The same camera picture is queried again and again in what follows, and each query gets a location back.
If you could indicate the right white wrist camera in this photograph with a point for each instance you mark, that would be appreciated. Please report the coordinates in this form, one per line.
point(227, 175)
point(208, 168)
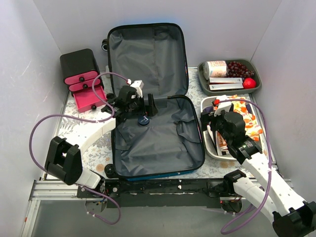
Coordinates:
point(222, 103)

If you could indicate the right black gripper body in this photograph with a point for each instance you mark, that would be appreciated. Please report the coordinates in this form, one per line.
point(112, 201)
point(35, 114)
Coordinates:
point(211, 121)

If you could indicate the lower white toothpaste box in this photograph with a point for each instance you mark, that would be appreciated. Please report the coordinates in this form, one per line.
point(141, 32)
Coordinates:
point(225, 86)

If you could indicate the white plastic basin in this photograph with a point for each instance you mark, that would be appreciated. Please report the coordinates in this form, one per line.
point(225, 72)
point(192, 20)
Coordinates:
point(208, 139)

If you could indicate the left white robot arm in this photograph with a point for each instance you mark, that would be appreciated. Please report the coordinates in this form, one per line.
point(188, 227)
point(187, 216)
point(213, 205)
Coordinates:
point(64, 154)

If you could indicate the dark green plastic tray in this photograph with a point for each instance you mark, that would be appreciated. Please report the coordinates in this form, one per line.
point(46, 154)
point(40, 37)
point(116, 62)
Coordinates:
point(205, 87)

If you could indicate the red apple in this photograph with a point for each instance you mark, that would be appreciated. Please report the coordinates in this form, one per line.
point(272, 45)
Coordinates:
point(249, 83)

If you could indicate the black white striped garment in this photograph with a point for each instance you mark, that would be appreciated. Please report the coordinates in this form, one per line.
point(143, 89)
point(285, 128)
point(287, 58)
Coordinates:
point(213, 138)

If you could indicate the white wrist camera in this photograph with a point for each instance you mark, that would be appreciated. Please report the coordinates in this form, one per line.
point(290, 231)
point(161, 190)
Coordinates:
point(222, 103)
point(138, 85)

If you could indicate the blue fish-print kids suitcase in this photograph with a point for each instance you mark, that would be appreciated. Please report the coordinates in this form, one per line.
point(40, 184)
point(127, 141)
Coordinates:
point(171, 143)

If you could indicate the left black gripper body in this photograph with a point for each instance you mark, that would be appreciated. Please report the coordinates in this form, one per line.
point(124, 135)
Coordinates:
point(143, 104)

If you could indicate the white pink tissue roll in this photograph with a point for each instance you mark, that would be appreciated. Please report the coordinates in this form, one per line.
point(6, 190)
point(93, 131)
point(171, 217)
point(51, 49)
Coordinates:
point(215, 69)

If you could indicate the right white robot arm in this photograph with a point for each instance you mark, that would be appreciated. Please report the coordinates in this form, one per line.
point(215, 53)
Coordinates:
point(290, 214)

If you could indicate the navy round cosmetic jar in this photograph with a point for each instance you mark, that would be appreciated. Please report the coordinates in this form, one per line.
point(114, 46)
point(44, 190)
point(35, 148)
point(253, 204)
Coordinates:
point(143, 121)

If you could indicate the dark red grape bunch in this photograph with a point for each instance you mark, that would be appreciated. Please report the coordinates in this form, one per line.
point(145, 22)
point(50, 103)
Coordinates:
point(238, 70)

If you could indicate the white floral cloth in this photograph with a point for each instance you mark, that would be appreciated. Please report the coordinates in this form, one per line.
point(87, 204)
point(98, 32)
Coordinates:
point(252, 128)

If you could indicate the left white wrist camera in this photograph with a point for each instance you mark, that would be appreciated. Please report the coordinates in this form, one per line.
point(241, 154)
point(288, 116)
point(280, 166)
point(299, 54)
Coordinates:
point(138, 85)

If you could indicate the upper white toothpaste box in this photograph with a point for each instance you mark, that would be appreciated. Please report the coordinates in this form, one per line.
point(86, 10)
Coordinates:
point(213, 80)

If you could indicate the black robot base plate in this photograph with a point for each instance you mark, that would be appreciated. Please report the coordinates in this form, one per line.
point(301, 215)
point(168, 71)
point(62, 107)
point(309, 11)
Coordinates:
point(209, 193)

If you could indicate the orange bunny towel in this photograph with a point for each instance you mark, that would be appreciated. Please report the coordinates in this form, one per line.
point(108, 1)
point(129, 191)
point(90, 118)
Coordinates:
point(221, 143)

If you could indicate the white toothpaste box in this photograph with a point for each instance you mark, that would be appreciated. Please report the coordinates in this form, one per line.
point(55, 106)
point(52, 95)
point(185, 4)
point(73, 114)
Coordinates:
point(225, 86)
point(213, 80)

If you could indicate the floral patterned table mat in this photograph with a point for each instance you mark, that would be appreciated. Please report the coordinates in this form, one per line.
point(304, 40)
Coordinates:
point(100, 153)

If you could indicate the black pink mini drawer chest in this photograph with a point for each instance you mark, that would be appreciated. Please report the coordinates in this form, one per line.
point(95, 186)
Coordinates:
point(79, 69)

